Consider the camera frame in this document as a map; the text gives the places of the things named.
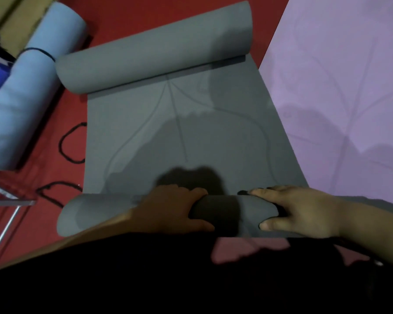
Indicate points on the person's right hand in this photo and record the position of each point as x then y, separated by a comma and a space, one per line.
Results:
308, 212

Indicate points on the person's left hand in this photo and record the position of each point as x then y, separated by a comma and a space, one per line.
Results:
165, 209

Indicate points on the person's right thumb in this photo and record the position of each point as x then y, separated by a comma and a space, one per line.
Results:
271, 224

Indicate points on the person's left thumb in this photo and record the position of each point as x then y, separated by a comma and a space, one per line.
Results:
201, 225

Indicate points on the grey yoga mat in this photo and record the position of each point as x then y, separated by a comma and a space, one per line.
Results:
183, 104

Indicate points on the person's right forearm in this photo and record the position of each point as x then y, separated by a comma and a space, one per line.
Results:
373, 230

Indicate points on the person's black clothing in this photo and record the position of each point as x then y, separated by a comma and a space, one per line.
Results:
150, 281

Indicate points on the purple yoga mat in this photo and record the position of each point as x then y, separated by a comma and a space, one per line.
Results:
340, 78

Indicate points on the rolled light blue yoga mat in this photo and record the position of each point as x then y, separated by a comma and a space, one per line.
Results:
26, 94

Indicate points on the black elastic band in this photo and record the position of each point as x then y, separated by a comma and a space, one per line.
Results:
39, 51

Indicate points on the brown cardboard box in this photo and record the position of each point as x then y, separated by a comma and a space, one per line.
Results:
13, 16

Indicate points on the metal frame glass table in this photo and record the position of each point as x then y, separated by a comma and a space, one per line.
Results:
6, 202

